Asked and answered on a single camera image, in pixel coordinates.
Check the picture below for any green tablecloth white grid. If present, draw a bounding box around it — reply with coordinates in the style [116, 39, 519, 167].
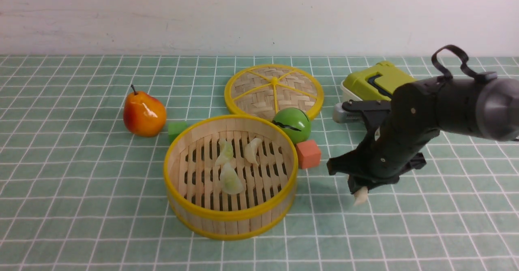
[0, 55, 519, 271]

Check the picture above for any woven bamboo steamer lid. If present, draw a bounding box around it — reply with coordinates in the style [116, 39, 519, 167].
[224, 64, 324, 120]

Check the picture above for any white dumpling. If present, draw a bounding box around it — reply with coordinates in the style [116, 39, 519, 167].
[354, 186, 369, 206]
[243, 137, 263, 166]

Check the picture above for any pale green dumpling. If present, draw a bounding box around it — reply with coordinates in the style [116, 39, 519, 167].
[219, 162, 244, 195]

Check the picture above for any green round toy fruit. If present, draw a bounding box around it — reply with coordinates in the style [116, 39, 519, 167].
[271, 107, 311, 144]

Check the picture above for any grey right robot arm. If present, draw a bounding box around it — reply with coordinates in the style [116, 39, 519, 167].
[326, 45, 519, 194]

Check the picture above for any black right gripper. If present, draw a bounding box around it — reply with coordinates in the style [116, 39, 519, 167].
[327, 100, 440, 194]

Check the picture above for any green foam cube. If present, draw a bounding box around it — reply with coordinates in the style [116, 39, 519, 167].
[167, 120, 189, 144]

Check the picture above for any orange foam cube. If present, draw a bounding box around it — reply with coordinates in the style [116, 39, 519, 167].
[295, 139, 322, 169]

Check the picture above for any white box green lid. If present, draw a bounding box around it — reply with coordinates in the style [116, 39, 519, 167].
[340, 61, 416, 102]

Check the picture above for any orange red toy pear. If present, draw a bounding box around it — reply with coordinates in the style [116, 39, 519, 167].
[123, 84, 167, 137]

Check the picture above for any bamboo steamer tray yellow rim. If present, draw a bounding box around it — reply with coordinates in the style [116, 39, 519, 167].
[164, 115, 298, 240]

